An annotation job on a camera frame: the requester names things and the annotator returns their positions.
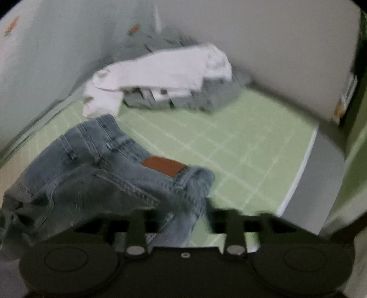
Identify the grey mattress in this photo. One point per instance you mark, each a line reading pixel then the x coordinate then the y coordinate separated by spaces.
pixel 312 183

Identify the carrot print cloth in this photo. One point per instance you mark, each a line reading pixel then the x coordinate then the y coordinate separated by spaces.
pixel 57 57

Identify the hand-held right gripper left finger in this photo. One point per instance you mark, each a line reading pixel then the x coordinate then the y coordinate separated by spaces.
pixel 136 229

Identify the grey cloth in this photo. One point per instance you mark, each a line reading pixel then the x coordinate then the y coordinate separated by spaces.
pixel 94 177

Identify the white padded panel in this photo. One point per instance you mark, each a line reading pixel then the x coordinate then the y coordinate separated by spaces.
pixel 272 51

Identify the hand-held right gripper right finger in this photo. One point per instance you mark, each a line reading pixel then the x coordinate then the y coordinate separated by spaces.
pixel 234 229

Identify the grey garment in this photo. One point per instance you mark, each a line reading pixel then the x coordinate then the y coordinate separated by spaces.
pixel 200 96

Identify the white garment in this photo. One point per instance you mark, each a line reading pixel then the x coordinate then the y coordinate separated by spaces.
pixel 160 71

